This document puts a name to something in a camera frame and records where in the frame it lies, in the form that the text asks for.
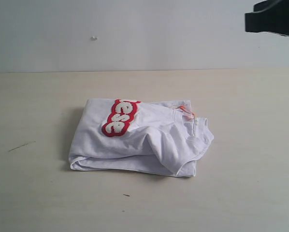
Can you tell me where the white t-shirt red lettering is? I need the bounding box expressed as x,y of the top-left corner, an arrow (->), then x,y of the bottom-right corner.
69,99 -> 214,177

